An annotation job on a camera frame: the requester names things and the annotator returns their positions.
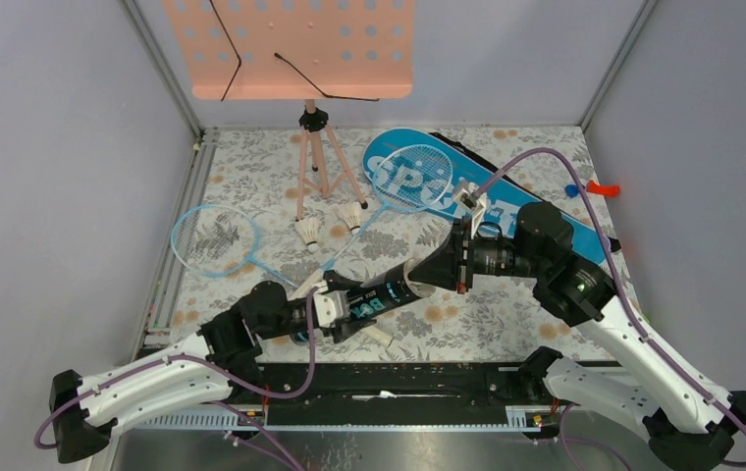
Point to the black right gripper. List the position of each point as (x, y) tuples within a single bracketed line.
[(465, 267)]

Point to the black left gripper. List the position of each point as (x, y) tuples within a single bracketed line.
[(346, 329)]

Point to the black shuttlecock tube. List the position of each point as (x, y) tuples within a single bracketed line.
[(389, 291)]

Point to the white shuttlecock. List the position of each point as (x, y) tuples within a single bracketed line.
[(350, 214), (309, 231)]

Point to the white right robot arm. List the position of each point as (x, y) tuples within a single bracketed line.
[(688, 421)]

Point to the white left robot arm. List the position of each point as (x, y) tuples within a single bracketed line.
[(212, 364)]

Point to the white shuttlecock by tripod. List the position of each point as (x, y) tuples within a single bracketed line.
[(309, 231)]

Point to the blue sport racket bag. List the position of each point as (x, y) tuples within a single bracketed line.
[(503, 198)]

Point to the light blue racket on bag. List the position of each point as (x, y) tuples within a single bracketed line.
[(409, 180)]

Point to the blue clip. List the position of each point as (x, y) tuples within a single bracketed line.
[(571, 190)]

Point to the light blue racket at left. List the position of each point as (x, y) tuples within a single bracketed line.
[(216, 240)]

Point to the orange clip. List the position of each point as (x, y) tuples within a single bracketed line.
[(607, 191)]

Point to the pink tripod stand legs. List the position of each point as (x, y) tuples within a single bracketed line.
[(313, 170)]

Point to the pink perforated music stand desk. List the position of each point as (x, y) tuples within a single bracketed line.
[(274, 50)]

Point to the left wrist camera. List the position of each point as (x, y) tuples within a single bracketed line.
[(330, 307)]

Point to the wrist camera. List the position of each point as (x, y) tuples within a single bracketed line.
[(468, 196), (330, 307)]

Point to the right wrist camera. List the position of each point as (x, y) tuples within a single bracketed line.
[(468, 196)]

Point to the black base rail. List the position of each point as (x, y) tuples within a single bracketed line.
[(435, 395)]

